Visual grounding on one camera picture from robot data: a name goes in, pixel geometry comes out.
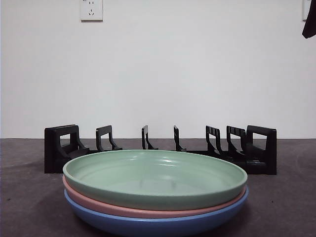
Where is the green plate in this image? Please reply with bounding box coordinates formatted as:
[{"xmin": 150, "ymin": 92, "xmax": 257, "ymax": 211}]
[{"xmin": 62, "ymin": 149, "xmax": 248, "ymax": 211}]

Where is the blue plate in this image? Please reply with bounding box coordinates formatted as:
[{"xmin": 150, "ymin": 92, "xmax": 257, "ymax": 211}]
[{"xmin": 63, "ymin": 188, "xmax": 250, "ymax": 237}]

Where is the black plastic dish rack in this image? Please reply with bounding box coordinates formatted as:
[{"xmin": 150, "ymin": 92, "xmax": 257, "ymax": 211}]
[{"xmin": 43, "ymin": 124, "xmax": 277, "ymax": 176}]

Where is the pink plate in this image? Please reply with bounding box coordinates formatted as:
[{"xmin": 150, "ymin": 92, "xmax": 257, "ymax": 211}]
[{"xmin": 62, "ymin": 175, "xmax": 248, "ymax": 219}]

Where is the white wall socket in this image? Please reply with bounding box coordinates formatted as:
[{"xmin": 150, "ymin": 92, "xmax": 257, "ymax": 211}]
[
  {"xmin": 302, "ymin": 0, "xmax": 310, "ymax": 21},
  {"xmin": 80, "ymin": 0, "xmax": 104, "ymax": 22}
]

